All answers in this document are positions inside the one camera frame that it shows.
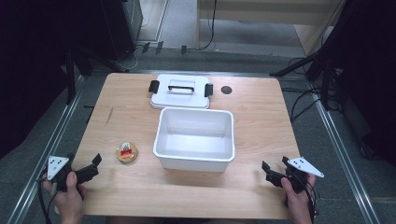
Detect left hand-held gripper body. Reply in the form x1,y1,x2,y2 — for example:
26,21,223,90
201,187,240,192
46,156,100,192

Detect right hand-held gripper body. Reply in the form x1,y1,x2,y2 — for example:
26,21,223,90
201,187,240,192
265,157,325,194

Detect round yellow snack cup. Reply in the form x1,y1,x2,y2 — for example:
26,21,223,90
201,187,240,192
115,142,139,164

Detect white plastic storage box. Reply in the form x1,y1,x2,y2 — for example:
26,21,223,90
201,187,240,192
152,106,235,173

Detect white lid with black handle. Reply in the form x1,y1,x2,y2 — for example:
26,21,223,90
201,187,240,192
148,73,215,110

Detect person's right hand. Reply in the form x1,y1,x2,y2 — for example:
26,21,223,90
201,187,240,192
281,175,317,224

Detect person's left hand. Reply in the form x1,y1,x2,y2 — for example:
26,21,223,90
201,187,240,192
42,171,86,224

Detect black tripod stand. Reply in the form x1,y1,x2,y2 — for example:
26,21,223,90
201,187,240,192
269,50,345,111
64,45,129,105

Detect dark curtain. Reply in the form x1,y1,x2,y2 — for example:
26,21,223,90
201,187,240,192
0,0,106,160
323,0,396,167

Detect black cabinet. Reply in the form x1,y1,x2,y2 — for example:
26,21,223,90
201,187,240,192
101,0,144,62

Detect light wooden furniture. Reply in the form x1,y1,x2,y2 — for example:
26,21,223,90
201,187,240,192
195,0,347,57

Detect metal floor rail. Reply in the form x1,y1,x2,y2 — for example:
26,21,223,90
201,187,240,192
309,82,381,224
7,74,86,224

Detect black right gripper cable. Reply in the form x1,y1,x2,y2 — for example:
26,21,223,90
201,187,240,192
303,178,320,224

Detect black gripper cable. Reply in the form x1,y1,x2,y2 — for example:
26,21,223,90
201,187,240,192
303,178,320,224
36,175,60,224

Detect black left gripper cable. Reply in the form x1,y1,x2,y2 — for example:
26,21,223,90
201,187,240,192
36,175,60,224

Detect black floor cables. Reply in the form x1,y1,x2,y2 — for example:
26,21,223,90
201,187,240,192
281,57,331,123

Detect white floor cable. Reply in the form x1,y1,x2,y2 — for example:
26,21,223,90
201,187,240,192
122,45,149,72

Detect black hanging cable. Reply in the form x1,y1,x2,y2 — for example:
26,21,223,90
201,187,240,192
199,0,218,51

